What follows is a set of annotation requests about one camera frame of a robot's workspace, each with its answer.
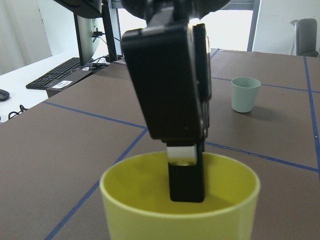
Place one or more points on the green plastic cup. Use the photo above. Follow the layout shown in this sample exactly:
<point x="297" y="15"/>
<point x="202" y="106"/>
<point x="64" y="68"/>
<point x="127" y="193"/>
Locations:
<point x="244" y="91"/>

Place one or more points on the black computer mouse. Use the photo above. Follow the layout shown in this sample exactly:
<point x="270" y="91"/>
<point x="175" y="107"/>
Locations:
<point x="4" y="95"/>

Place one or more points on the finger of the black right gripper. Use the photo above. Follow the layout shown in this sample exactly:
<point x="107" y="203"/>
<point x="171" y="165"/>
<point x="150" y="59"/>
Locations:
<point x="186" y="173"/>

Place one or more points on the computer monitor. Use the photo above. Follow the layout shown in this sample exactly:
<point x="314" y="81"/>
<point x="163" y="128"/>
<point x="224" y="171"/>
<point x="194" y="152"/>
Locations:
<point x="92" y="20"/>

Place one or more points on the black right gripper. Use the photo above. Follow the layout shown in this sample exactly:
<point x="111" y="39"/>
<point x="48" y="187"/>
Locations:
<point x="168" y="65"/>

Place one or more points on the brown paper table mat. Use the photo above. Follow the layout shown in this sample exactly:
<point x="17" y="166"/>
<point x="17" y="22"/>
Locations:
<point x="53" y="150"/>

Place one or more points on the black keyboard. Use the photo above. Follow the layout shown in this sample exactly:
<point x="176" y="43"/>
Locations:
<point x="61" y="76"/>

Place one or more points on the grey office chair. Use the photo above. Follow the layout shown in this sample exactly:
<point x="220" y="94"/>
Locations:
<point x="305" y="38"/>

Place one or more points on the yellow plastic cup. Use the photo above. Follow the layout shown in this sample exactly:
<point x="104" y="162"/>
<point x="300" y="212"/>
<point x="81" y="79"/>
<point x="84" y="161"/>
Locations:
<point x="145" y="198"/>

